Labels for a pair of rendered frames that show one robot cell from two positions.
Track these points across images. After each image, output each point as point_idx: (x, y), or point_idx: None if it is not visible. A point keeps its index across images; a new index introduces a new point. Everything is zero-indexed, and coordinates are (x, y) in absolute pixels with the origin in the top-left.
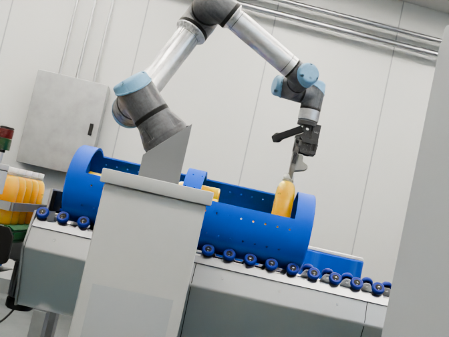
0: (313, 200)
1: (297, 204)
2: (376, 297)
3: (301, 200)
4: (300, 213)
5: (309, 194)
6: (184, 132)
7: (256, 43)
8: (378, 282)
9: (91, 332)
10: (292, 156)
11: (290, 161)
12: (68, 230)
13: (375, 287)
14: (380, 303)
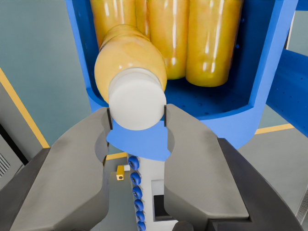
0: (123, 148)
1: (97, 104)
2: (131, 155)
3: (112, 119)
4: (90, 104)
5: (162, 150)
6: None
7: None
8: (134, 167)
9: None
10: (178, 196)
11: (176, 154)
12: None
13: (129, 160)
14: (128, 156)
